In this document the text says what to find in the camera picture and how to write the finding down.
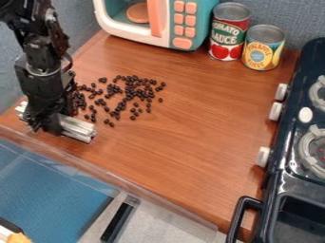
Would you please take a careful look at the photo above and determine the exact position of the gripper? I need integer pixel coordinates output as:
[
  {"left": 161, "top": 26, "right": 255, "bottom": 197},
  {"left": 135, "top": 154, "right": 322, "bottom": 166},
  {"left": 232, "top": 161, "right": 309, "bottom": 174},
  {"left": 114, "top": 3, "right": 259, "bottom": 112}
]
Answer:
[{"left": 13, "top": 58, "right": 81, "bottom": 137}]

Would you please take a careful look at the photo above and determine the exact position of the pile of black bits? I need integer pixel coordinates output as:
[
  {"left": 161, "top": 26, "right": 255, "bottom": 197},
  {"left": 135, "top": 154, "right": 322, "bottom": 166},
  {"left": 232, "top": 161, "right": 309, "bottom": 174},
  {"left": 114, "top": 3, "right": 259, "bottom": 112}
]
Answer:
[{"left": 68, "top": 74, "right": 168, "bottom": 128}]

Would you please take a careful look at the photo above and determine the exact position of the toy stove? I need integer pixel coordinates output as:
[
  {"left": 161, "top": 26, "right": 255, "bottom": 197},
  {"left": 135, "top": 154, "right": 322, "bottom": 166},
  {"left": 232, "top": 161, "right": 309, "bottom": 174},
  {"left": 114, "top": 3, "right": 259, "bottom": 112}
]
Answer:
[{"left": 224, "top": 37, "right": 325, "bottom": 243}]

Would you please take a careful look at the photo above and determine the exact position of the yellow pineapple can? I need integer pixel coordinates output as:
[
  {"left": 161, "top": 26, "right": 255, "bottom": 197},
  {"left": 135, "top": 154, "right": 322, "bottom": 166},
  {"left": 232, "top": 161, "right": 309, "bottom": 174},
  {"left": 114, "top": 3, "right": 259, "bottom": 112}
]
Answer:
[{"left": 240, "top": 24, "right": 287, "bottom": 72}]

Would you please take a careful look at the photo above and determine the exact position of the red tomato can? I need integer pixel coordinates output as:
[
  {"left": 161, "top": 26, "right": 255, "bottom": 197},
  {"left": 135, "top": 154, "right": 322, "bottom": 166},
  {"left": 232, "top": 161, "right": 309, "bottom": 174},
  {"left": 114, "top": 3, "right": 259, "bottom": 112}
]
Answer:
[{"left": 206, "top": 2, "right": 253, "bottom": 62}]

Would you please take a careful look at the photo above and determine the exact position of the toy microwave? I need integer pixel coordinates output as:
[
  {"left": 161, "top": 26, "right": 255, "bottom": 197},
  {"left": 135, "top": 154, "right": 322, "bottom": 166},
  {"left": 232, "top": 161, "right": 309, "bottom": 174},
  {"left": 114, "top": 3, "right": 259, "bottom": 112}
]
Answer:
[{"left": 91, "top": 0, "right": 222, "bottom": 52}]

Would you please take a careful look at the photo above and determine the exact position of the silver metal bar tool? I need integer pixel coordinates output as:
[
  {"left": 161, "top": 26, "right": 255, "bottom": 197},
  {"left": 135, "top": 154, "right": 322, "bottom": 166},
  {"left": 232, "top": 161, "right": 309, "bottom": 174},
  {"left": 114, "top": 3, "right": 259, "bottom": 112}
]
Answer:
[{"left": 13, "top": 101, "right": 98, "bottom": 144}]

